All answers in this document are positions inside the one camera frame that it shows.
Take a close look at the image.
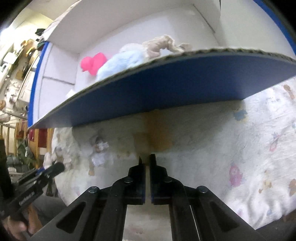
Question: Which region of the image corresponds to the light blue fluffy cloth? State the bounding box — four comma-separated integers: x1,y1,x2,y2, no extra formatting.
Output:
95,43,148,82

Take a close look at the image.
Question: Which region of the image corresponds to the wooden drying rack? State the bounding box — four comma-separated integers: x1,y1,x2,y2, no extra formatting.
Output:
1,111,54,169

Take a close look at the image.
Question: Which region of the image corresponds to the blue white cardboard box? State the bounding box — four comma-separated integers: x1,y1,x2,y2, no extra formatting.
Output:
28,1,295,128

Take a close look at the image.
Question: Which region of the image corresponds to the person's left hand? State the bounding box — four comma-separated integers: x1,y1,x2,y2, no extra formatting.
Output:
3,204,43,240

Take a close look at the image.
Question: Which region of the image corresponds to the orange brown soft block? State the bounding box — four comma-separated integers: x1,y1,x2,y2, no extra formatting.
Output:
145,109,173,152

